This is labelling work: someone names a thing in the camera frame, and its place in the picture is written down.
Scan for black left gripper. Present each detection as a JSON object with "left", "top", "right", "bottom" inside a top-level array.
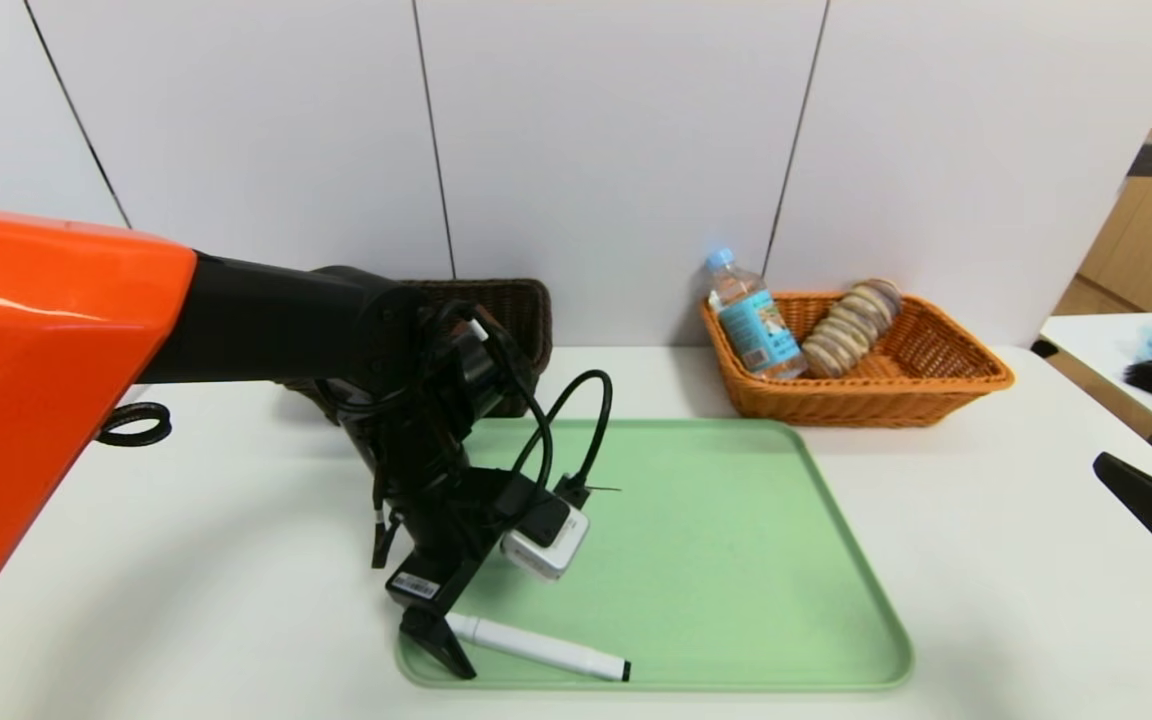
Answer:
[{"left": 385, "top": 465, "right": 515, "bottom": 680}]

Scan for white marker pen black cap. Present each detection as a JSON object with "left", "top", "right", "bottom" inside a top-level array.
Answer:
[{"left": 444, "top": 612, "right": 633, "bottom": 684}]

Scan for water bottle blue label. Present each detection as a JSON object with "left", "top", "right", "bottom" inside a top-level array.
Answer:
[{"left": 704, "top": 247, "right": 808, "bottom": 382}]

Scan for sliced bread loaf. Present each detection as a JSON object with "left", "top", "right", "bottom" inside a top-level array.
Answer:
[{"left": 802, "top": 278, "right": 904, "bottom": 379}]

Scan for dark brown wicker basket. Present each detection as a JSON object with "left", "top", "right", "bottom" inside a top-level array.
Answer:
[{"left": 281, "top": 278, "right": 554, "bottom": 423}]

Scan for orange wicker basket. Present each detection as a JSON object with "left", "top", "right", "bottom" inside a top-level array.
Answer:
[{"left": 700, "top": 290, "right": 1018, "bottom": 429}]

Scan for light green plastic tray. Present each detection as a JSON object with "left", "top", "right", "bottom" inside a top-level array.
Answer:
[{"left": 395, "top": 417, "right": 915, "bottom": 694}]

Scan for white side table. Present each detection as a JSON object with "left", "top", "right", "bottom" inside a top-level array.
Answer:
[{"left": 1031, "top": 312, "right": 1152, "bottom": 491}]

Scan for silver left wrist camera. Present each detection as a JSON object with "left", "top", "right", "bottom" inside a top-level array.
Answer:
[{"left": 499, "top": 500, "right": 591, "bottom": 582}]

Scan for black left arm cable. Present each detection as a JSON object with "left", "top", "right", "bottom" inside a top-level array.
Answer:
[{"left": 96, "top": 368, "right": 625, "bottom": 513}]

